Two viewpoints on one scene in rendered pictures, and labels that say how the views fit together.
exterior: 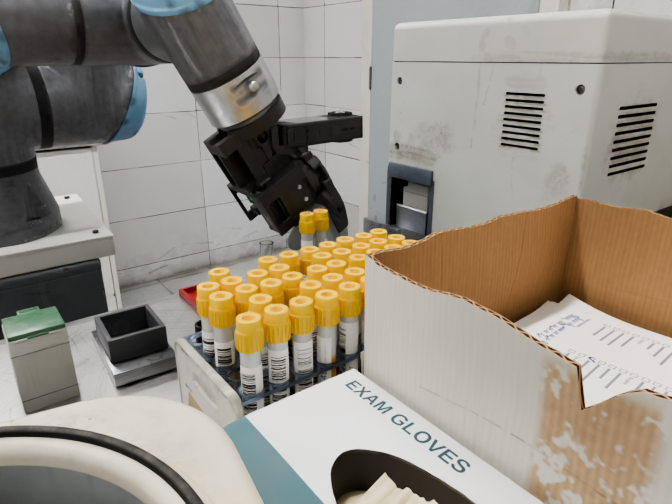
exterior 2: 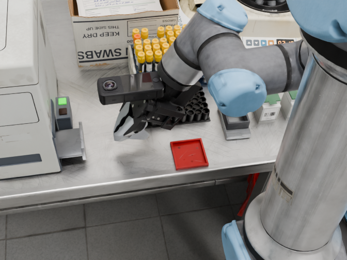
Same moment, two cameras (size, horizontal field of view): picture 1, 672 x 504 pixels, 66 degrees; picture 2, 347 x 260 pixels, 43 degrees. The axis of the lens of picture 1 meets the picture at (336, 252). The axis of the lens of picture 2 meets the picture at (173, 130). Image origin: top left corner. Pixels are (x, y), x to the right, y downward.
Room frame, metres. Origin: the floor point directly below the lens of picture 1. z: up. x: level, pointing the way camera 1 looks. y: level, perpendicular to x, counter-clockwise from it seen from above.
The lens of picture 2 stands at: (1.05, 0.29, 1.63)
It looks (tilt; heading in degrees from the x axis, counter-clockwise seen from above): 52 degrees down; 201
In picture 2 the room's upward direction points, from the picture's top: 6 degrees clockwise
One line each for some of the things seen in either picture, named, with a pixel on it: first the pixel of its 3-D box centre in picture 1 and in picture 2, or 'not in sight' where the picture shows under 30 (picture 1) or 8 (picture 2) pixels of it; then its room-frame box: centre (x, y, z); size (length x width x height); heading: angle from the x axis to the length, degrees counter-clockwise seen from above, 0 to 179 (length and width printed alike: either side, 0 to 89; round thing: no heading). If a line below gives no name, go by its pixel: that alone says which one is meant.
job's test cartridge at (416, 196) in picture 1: (425, 204); not in sight; (0.69, -0.12, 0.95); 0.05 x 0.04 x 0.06; 37
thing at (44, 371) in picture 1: (40, 355); (266, 105); (0.37, 0.24, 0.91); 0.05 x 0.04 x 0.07; 37
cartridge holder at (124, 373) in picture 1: (131, 338); (234, 118); (0.42, 0.19, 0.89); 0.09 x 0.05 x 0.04; 35
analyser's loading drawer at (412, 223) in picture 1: (434, 219); (30, 144); (0.70, -0.14, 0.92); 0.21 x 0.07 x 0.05; 127
